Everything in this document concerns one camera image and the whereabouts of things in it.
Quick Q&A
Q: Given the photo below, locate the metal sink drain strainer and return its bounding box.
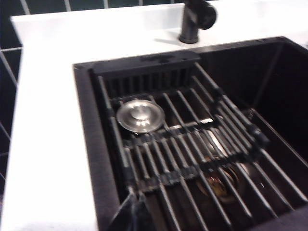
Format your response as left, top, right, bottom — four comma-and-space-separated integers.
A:
195, 163, 243, 203

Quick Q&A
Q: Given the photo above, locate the black slotted sink caddy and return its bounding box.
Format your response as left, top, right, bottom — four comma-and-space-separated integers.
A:
92, 51, 202, 93

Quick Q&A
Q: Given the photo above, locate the grey faucet lever handle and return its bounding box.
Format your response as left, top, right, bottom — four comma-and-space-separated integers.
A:
197, 0, 218, 30

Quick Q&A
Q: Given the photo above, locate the black kitchen sink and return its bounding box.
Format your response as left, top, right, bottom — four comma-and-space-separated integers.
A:
73, 36, 308, 231

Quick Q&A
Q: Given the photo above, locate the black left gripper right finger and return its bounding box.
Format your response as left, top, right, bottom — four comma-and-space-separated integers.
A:
134, 192, 157, 231

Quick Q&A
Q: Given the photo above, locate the silver sink drain stopper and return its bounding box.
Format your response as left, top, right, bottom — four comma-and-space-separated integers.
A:
116, 99, 166, 134

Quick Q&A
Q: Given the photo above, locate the black roll-up sink rack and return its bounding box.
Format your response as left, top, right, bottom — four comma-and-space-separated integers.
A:
97, 62, 308, 231

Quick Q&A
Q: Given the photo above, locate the dark metal faucet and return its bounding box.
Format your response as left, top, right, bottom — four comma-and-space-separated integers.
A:
178, 0, 205, 44

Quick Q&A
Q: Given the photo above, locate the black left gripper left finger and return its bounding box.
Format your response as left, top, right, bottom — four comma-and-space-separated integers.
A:
107, 190, 137, 231

